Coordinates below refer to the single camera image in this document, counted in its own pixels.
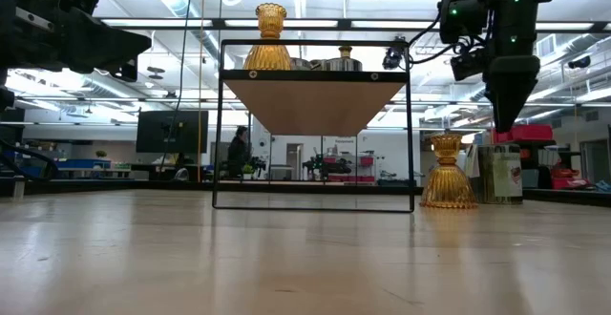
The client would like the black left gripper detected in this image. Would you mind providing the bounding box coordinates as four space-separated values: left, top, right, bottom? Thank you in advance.
0 0 152 81

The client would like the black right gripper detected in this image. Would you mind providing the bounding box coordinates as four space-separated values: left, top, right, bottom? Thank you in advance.
484 16 543 134

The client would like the amber ribbed glass candle holder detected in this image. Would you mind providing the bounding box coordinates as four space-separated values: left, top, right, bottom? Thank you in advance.
418 133 478 210
242 2 294 72

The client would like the red plastic crate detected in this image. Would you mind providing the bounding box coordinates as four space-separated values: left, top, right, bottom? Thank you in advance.
550 168 589 191

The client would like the black monitor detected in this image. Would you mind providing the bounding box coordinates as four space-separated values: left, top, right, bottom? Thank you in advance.
135 110 210 155

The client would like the person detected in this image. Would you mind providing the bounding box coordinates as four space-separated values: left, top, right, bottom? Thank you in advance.
225 124 251 179

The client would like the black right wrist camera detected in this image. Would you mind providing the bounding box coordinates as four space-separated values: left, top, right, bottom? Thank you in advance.
450 50 488 82

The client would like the black hanging cable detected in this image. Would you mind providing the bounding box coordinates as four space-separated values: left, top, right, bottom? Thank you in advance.
174 0 197 112

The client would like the black ceiling camera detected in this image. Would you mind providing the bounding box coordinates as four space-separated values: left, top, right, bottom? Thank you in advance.
566 54 593 71

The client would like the black overhead frame beam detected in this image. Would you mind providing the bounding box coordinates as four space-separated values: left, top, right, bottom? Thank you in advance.
99 17 611 33

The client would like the black hanging camera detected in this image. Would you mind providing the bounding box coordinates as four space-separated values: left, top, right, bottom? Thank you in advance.
381 36 411 72

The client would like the black curved cable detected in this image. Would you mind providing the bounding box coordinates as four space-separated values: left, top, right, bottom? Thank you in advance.
0 137 56 181

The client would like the black aluminium table frame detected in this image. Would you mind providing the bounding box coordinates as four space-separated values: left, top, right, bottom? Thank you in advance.
0 176 611 208

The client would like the wooden shelf riser black frame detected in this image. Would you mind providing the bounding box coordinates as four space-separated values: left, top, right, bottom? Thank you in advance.
211 38 416 214

